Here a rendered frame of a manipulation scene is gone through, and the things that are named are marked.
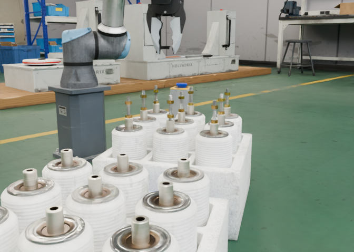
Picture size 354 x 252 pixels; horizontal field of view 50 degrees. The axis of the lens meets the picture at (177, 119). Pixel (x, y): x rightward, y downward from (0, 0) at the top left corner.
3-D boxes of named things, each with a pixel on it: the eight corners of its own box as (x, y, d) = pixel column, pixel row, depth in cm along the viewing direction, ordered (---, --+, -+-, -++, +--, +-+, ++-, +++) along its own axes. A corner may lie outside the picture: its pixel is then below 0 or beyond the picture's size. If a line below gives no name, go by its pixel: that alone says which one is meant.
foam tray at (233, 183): (95, 221, 105) (91, 159, 101) (144, 173, 141) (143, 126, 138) (237, 241, 95) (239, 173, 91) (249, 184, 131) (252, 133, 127)
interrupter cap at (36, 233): (12, 242, 47) (11, 237, 47) (46, 215, 54) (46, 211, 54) (67, 251, 46) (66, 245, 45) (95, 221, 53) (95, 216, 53)
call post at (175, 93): (169, 170, 145) (169, 89, 138) (175, 164, 151) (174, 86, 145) (188, 172, 143) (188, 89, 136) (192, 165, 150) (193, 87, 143)
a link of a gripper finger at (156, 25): (163, 53, 103) (168, 18, 100) (159, 54, 97) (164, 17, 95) (152, 51, 103) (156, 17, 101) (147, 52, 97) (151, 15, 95)
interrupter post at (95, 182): (85, 198, 60) (84, 178, 60) (92, 192, 63) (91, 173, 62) (99, 199, 60) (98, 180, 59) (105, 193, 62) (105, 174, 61)
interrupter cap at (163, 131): (175, 137, 96) (175, 134, 96) (150, 133, 100) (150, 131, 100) (189, 131, 103) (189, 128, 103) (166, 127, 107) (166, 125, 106)
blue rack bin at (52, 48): (35, 51, 603) (34, 38, 599) (57, 51, 630) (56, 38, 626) (51, 52, 570) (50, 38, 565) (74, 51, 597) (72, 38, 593)
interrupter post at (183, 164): (175, 178, 69) (175, 161, 68) (178, 173, 71) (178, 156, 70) (188, 179, 68) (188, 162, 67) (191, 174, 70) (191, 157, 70)
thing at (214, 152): (209, 210, 96) (210, 141, 92) (187, 197, 104) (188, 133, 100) (237, 201, 101) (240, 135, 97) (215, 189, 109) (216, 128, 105)
